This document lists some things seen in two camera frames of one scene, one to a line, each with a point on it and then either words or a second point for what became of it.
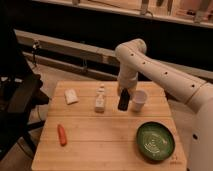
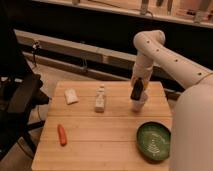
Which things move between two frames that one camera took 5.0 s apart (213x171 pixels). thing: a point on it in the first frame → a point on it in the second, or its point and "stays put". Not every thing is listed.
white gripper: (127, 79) → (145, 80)
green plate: (155, 141) stays put
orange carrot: (62, 135) stays put
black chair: (21, 96) stays put
